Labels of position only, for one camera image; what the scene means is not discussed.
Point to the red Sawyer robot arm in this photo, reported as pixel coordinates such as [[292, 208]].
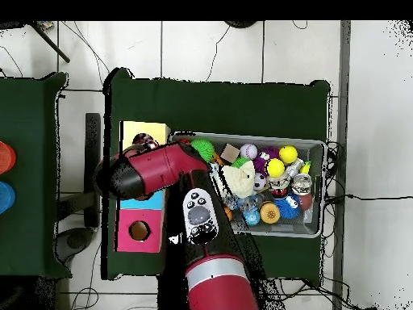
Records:
[[155, 168]]

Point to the wooden box with three holes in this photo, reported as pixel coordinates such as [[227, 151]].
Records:
[[129, 242]]

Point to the green spiky rubber ball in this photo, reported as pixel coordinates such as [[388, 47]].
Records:
[[203, 148]]

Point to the cream waffle cloth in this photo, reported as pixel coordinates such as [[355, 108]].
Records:
[[240, 179]]

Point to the white baseball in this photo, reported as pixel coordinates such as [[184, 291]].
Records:
[[248, 151]]

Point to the purple spiky monster toy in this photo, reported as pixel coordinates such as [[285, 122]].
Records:
[[259, 161]]

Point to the yellow tennis ball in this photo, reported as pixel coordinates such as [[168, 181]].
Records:
[[275, 168]]

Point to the plain yellow ball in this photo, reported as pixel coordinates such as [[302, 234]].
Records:
[[288, 154]]

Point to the crushed silver drink can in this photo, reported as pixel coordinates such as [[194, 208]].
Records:
[[301, 184]]

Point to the black round base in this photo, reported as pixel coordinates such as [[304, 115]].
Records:
[[240, 24]]

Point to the green cloth on side table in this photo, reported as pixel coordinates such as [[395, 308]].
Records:
[[29, 129]]

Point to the orange cup stack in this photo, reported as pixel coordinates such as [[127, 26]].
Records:
[[6, 158]]

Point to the black rod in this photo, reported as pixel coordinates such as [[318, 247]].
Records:
[[51, 43]]

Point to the blue cup stack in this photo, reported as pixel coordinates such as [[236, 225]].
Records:
[[6, 197]]

